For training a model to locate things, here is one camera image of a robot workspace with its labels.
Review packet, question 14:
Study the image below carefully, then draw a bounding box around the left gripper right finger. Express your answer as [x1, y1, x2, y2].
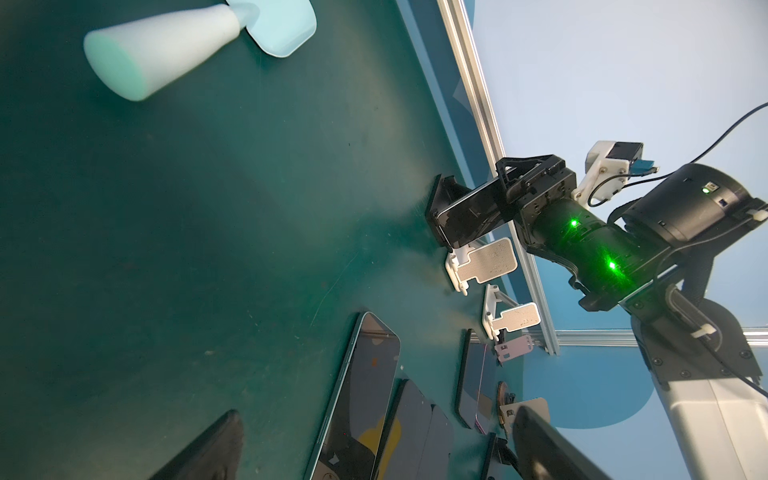
[512, 406, 610, 480]

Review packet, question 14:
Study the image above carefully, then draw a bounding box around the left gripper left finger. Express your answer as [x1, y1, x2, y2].
[150, 410, 245, 480]

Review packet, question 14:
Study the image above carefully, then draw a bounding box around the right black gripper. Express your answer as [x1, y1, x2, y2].
[495, 154, 576, 237]

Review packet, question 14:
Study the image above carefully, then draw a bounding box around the black phone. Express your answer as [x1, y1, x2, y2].
[481, 433, 518, 480]
[305, 311, 401, 479]
[373, 379, 432, 480]
[416, 405, 454, 480]
[437, 180, 512, 249]

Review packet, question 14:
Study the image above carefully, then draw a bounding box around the purple phone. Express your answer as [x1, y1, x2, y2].
[455, 329, 496, 435]

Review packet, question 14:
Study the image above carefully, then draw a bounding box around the white phone stand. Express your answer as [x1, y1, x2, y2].
[481, 284, 541, 343]

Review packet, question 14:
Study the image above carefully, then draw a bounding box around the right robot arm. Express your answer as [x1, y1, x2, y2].
[496, 155, 767, 479]

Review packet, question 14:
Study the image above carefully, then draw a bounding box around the black stand back left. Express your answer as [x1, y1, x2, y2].
[425, 175, 471, 249]

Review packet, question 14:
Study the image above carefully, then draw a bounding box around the light blue spatula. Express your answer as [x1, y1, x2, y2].
[83, 1, 317, 102]

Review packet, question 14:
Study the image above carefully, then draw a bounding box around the aluminium frame right post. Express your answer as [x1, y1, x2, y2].
[436, 0, 561, 355]

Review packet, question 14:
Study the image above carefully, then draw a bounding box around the aluminium frame back bar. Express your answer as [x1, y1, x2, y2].
[542, 326, 768, 349]

